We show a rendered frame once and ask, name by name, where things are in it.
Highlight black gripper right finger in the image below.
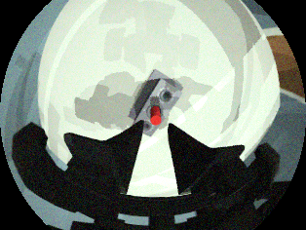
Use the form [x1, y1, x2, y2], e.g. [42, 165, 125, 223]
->
[168, 123, 245, 195]

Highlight red peg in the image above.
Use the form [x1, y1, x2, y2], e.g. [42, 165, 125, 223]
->
[150, 106, 161, 126]

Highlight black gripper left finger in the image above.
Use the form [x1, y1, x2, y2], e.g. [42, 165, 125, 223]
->
[63, 120, 144, 194]

